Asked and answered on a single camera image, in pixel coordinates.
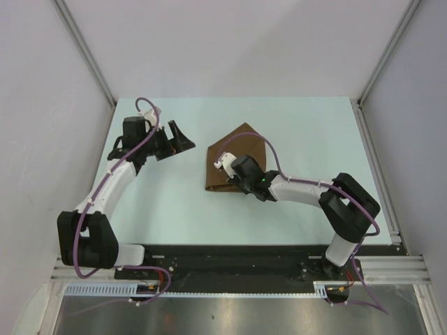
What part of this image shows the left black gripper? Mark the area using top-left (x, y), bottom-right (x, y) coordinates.
top-left (140, 121), bottom-right (194, 161)

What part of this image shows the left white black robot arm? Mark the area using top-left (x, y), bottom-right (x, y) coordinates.
top-left (57, 116), bottom-right (195, 279)

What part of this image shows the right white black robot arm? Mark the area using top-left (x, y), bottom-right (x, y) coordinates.
top-left (214, 152), bottom-right (381, 280)

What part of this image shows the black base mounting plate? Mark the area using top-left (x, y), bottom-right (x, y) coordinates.
top-left (115, 244), bottom-right (408, 303)

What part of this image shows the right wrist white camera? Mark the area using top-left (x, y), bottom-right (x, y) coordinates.
top-left (214, 152), bottom-right (236, 178)

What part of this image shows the wrist white camera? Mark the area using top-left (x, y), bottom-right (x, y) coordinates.
top-left (138, 107), bottom-right (161, 127)
top-left (214, 152), bottom-right (236, 178)

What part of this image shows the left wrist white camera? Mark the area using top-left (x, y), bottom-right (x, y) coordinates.
top-left (138, 107), bottom-right (161, 127)

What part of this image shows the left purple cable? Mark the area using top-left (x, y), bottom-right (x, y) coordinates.
top-left (66, 98), bottom-right (174, 315)

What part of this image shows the purple cable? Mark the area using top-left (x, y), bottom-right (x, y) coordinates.
top-left (216, 133), bottom-right (388, 315)
top-left (66, 98), bottom-right (174, 315)

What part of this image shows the white slotted cable duct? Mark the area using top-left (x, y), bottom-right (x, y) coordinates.
top-left (65, 283), bottom-right (327, 299)

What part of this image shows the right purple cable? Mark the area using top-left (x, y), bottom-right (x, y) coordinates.
top-left (216, 133), bottom-right (388, 315)

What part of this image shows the aluminium frame rail front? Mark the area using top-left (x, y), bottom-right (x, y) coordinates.
top-left (50, 254), bottom-right (429, 284)

